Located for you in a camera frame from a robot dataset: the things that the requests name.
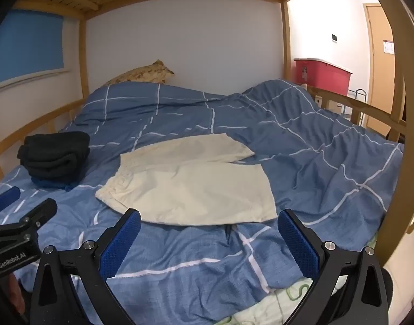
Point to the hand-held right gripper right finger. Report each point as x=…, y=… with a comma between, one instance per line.
x=296, y=243

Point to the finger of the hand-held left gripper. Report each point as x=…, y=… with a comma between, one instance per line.
x=41, y=211
x=7, y=198

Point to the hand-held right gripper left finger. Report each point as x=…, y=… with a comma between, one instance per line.
x=120, y=243

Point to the cream pants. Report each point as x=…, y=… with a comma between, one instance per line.
x=193, y=182

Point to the person's left hand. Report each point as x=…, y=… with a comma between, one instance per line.
x=14, y=289

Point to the dark blue folded cloth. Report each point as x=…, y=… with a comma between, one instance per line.
x=53, y=183

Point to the green patterned bed sheet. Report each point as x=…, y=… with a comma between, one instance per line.
x=288, y=298

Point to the black folded clothes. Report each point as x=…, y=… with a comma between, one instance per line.
x=54, y=155

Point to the blue checked duvet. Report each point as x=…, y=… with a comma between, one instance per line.
x=295, y=162

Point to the blue window blind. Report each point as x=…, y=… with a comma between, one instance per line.
x=31, y=44

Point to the red storage bin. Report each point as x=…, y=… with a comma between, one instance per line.
x=322, y=76

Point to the yellow patterned pillow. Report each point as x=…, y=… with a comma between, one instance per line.
x=142, y=72

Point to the wooden door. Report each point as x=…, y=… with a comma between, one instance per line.
x=379, y=84

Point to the paper notice on door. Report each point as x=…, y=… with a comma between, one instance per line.
x=389, y=47

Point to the wooden bunk bed frame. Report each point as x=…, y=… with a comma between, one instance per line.
x=285, y=40

